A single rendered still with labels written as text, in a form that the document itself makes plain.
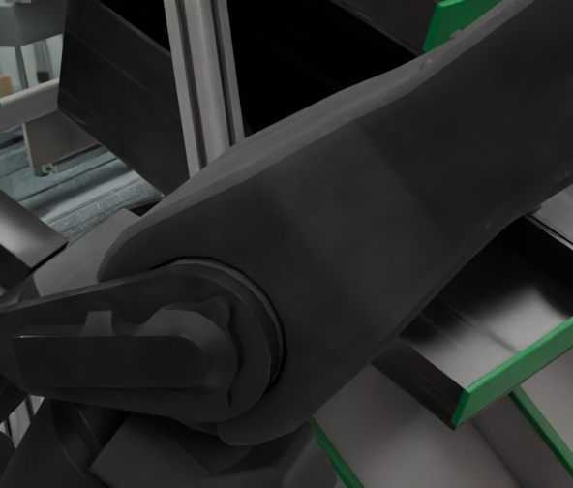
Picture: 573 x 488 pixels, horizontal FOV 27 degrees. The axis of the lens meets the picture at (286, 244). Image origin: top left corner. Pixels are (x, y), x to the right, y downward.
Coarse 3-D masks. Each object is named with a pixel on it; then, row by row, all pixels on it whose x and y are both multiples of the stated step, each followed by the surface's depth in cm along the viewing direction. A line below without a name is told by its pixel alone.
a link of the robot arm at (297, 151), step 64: (512, 0) 23; (448, 64) 23; (512, 64) 23; (320, 128) 24; (384, 128) 24; (448, 128) 24; (512, 128) 23; (192, 192) 25; (256, 192) 24; (320, 192) 24; (384, 192) 24; (448, 192) 24; (512, 192) 24; (128, 256) 26; (192, 256) 25; (256, 256) 25; (320, 256) 24; (384, 256) 25; (448, 256) 25; (320, 320) 25; (384, 320) 25; (320, 384) 26
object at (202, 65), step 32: (192, 0) 50; (224, 0) 51; (192, 32) 51; (224, 32) 51; (192, 64) 52; (224, 64) 52; (192, 96) 52; (224, 96) 53; (192, 128) 52; (224, 128) 52; (192, 160) 53; (32, 416) 69
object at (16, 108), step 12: (48, 84) 68; (12, 96) 66; (24, 96) 66; (36, 96) 66; (48, 96) 67; (0, 108) 64; (12, 108) 65; (24, 108) 66; (36, 108) 67; (48, 108) 67; (0, 120) 64; (12, 120) 65; (24, 120) 66
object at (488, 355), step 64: (128, 0) 64; (256, 0) 70; (320, 0) 66; (64, 64) 63; (128, 64) 59; (256, 64) 71; (320, 64) 68; (384, 64) 64; (128, 128) 61; (256, 128) 67; (512, 256) 62; (448, 320) 57; (512, 320) 58; (448, 384) 51; (512, 384) 54
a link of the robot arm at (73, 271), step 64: (0, 192) 31; (0, 256) 30; (64, 256) 29; (0, 320) 27; (64, 320) 26; (128, 320) 26; (192, 320) 25; (256, 320) 25; (64, 384) 26; (128, 384) 26; (192, 384) 25; (256, 384) 25
